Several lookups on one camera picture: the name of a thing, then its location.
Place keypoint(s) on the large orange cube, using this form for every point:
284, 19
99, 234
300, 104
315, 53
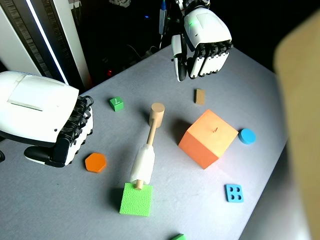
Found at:
210, 140

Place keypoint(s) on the wooden mallet with white grip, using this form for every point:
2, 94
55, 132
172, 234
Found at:
150, 140

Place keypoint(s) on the brown rectangular wooden block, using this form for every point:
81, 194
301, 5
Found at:
200, 96

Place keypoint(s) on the blue round disc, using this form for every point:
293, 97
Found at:
247, 136

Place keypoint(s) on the blue square four-hole block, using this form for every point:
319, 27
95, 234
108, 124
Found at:
234, 193

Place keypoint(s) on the orange hexagon block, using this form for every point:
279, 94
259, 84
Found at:
95, 163

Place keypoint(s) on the green piece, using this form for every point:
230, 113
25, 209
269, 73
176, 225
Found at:
179, 237

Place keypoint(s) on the small green letter cube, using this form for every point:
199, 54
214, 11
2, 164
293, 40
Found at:
116, 103

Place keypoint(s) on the beige wooden board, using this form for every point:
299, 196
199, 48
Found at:
302, 100

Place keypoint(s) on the large textured green cube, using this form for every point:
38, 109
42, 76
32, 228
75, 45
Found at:
136, 200

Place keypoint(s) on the white pillar with dark strips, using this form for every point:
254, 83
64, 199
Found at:
17, 37

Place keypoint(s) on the grey table cloth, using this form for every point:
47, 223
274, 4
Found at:
62, 205

